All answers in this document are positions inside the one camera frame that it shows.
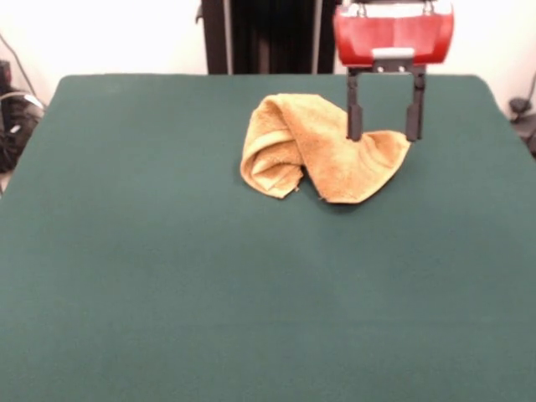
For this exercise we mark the orange terry towel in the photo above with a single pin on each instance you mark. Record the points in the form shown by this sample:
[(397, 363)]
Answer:
[(318, 163)]

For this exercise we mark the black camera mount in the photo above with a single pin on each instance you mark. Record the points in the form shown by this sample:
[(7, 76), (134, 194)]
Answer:
[(17, 125), (521, 125)]

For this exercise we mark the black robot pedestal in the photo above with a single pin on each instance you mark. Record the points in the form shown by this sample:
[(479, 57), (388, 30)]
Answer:
[(272, 37)]

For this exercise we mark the dark green table cloth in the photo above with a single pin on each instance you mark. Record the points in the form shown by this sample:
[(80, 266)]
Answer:
[(125, 251)]

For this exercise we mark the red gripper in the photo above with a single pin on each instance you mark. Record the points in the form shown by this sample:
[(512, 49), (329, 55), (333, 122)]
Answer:
[(393, 29)]

